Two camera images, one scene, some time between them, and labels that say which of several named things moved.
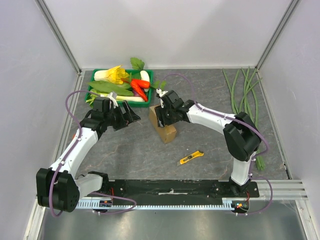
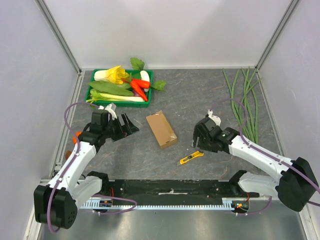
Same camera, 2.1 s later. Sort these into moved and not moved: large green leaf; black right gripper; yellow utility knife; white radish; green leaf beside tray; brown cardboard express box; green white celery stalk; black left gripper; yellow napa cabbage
Moved: black left gripper; black right gripper; brown cardboard express box
Not moved: yellow napa cabbage; yellow utility knife; green white celery stalk; white radish; large green leaf; green leaf beside tray
